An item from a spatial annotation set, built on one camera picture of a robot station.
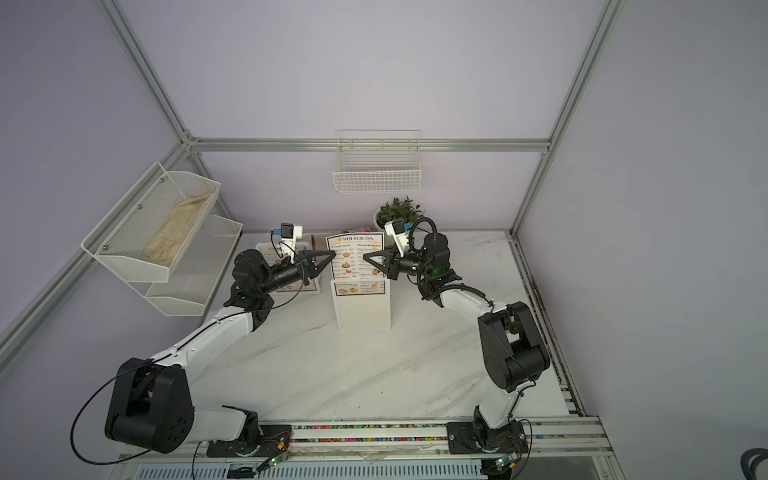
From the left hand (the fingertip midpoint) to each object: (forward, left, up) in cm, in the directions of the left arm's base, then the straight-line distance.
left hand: (334, 257), depth 75 cm
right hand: (+2, -8, -4) cm, 9 cm away
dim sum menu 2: (-2, +14, +3) cm, 14 cm away
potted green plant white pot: (+32, -15, -12) cm, 37 cm away
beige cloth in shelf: (+7, +44, +1) cm, 45 cm away
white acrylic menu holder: (-5, -7, -19) cm, 21 cm away
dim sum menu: (0, -4, -7) cm, 8 cm away
